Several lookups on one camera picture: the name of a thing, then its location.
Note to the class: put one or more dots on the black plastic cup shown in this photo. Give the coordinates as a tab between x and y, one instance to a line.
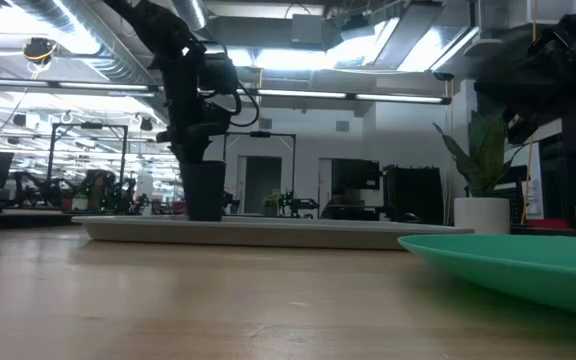
203	192

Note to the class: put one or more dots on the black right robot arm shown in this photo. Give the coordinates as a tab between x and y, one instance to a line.
568	60

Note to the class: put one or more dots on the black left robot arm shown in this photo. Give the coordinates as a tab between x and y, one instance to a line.
153	25

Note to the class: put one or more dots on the grey plastic tray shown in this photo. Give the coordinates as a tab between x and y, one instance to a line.
268	232

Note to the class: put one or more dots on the teal plastic plate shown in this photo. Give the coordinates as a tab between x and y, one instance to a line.
518	265

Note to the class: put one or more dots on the green leafy plant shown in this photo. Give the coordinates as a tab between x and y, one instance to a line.
483	155

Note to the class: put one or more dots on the white paper sign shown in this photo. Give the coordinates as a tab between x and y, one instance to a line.
533	192

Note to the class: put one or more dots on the black cabinet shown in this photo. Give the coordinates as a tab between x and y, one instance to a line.
575	170

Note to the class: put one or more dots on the small green potted plant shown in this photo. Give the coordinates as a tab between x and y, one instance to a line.
270	205

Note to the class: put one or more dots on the white plant pot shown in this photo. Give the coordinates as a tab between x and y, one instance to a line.
482	215

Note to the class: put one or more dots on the red flat object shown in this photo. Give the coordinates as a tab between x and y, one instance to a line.
547	224

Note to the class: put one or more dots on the long ceiling light bar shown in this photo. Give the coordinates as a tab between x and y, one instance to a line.
68	86
358	96

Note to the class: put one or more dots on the large black screen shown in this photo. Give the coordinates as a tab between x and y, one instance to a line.
413	195

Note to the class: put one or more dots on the person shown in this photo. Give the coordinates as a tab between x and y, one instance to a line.
338	205

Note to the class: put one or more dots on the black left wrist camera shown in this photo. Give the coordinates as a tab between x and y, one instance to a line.
220	75

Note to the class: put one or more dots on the black robot rig frame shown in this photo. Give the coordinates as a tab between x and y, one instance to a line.
260	135
88	150

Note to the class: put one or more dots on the silver ventilation duct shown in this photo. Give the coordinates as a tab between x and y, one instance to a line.
113	55

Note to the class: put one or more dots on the black wall monitor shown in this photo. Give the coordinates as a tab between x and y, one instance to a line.
355	174

